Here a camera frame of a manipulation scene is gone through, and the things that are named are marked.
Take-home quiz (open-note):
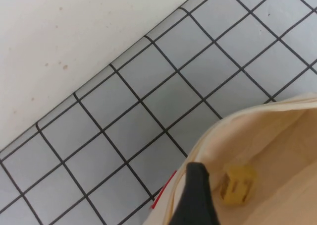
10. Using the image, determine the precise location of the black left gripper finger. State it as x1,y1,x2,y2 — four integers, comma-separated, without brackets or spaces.
169,162,220,225

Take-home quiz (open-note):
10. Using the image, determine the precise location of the yellow rectangular eraser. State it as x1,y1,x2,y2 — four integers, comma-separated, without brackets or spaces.
218,163,258,206

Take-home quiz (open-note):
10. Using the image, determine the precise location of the cream canvas pencil case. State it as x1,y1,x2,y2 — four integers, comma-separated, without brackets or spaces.
151,93,317,225

